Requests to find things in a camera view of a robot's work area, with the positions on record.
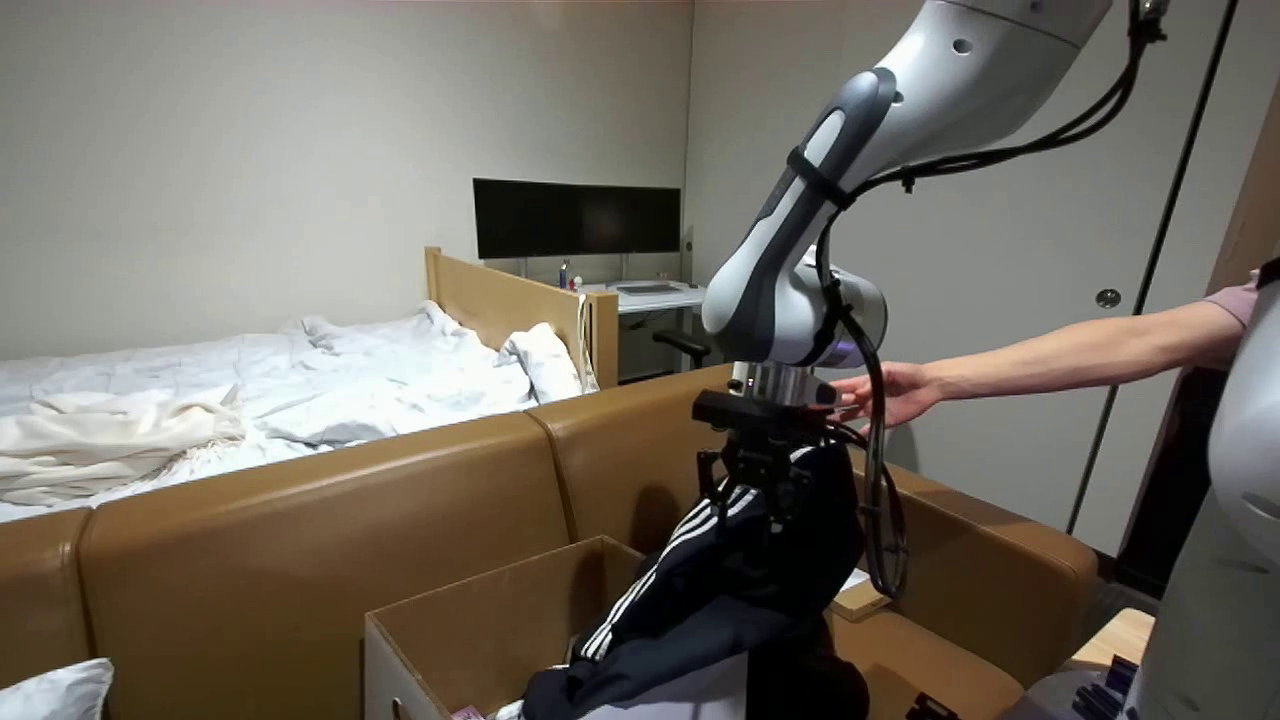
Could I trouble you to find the light wooden block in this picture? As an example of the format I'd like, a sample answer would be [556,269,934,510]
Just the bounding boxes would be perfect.
[1068,602,1159,670]

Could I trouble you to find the white desk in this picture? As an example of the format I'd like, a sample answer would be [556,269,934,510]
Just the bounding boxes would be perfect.
[585,276,718,385]

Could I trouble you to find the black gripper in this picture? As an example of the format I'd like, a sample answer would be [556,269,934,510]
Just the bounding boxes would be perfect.
[687,386,858,489]

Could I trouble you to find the light wooden bed frame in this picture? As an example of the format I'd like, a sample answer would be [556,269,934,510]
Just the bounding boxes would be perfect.
[419,245,625,392]

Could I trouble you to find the pink shirt sleeve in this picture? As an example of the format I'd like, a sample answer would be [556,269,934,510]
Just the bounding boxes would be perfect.
[1203,260,1280,336]

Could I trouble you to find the white rumpled bedding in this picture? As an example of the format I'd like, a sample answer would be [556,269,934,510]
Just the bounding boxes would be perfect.
[0,298,593,526]

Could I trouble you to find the brown leather sofa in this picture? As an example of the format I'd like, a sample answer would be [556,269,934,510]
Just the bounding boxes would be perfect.
[0,360,1101,720]

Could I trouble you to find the black trousers with white stripes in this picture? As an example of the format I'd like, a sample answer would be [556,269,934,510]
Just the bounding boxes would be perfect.
[517,438,871,720]

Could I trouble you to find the white pillow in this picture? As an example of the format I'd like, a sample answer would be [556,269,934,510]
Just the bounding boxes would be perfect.
[0,650,121,720]

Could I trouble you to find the paper on wooden board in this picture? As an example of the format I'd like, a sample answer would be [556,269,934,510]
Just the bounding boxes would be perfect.
[829,565,898,625]

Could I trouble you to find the black wall monitor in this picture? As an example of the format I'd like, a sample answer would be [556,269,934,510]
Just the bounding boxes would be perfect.
[473,174,687,263]

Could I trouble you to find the person's bare forearm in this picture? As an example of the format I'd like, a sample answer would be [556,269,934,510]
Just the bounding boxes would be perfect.
[934,293,1254,404]

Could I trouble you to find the person's hand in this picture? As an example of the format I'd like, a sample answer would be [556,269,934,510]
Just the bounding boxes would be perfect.
[834,360,954,435]

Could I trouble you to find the brown cardboard box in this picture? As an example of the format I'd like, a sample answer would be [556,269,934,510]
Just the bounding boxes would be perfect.
[359,533,754,720]

